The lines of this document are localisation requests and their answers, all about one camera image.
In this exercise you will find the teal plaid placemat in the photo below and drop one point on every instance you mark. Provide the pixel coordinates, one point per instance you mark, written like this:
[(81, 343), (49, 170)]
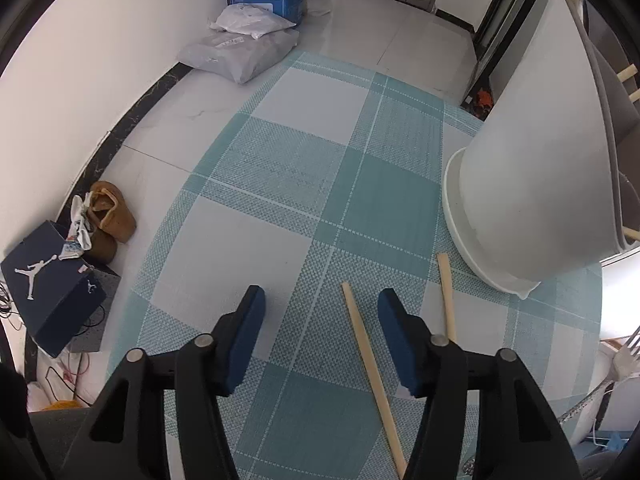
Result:
[(316, 175)]

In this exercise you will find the white plastic parcel bag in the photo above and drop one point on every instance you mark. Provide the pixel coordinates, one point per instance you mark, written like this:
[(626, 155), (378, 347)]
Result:
[(246, 19)]

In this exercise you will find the silver fork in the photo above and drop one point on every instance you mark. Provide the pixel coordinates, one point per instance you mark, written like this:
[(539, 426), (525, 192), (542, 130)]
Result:
[(624, 363)]

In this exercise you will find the bamboo chopstick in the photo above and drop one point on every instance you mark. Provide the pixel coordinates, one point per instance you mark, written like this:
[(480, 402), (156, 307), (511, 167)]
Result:
[(375, 381), (447, 295)]

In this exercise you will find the navy jordan shoe box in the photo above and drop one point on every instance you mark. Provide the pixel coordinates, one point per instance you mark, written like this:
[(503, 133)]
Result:
[(54, 297)]

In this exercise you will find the black door frame rack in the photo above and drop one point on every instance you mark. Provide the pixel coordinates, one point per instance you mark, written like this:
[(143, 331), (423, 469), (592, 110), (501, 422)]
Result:
[(499, 27)]

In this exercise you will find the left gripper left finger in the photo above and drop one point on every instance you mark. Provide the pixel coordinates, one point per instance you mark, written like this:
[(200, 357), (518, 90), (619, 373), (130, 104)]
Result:
[(123, 435)]

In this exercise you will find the brown shoe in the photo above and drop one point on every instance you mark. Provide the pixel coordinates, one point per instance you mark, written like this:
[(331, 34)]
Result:
[(110, 219)]

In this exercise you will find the grey plastic parcel bag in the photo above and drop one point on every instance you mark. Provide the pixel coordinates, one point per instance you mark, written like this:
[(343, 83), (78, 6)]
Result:
[(236, 57)]

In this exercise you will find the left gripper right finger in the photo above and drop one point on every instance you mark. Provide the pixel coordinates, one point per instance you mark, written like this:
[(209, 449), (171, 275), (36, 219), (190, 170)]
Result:
[(518, 436)]

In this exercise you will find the white grey utensil holder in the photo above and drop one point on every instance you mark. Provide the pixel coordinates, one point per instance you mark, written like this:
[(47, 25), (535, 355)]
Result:
[(539, 191)]

